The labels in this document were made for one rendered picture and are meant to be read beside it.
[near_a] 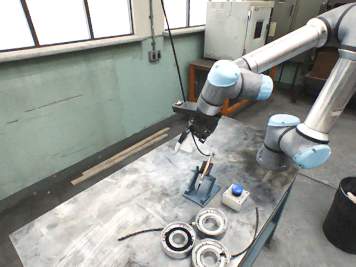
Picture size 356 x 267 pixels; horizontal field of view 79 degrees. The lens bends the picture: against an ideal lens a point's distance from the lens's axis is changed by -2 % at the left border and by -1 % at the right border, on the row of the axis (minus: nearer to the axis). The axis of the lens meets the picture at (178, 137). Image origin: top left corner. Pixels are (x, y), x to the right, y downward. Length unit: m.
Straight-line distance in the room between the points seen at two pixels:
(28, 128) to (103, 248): 1.43
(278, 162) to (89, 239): 0.80
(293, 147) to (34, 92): 1.75
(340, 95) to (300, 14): 3.46
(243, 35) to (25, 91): 2.12
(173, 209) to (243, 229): 0.24
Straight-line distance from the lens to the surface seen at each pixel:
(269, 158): 1.04
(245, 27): 2.69
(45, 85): 1.99
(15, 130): 2.02
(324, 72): 3.97
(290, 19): 4.31
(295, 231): 1.95
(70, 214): 0.90
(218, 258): 0.71
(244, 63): 0.78
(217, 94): 0.61
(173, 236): 0.74
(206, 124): 0.71
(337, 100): 0.86
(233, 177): 0.98
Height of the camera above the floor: 1.44
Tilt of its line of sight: 32 degrees down
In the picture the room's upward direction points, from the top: straight up
